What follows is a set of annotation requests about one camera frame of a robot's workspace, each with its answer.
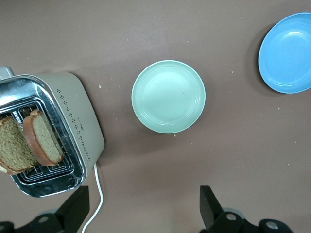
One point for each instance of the brown bread slice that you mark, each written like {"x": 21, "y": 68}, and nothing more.
{"x": 46, "y": 138}
{"x": 12, "y": 145}

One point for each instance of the blue round plate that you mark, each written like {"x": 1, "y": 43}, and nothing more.
{"x": 289, "y": 55}

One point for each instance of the beige chrome toaster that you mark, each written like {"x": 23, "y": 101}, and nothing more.
{"x": 73, "y": 97}

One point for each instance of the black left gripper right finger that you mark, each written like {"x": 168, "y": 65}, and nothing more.
{"x": 218, "y": 221}

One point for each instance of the green round plate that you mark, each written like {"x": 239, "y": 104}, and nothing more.
{"x": 167, "y": 97}

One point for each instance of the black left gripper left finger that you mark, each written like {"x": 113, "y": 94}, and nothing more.
{"x": 60, "y": 221}

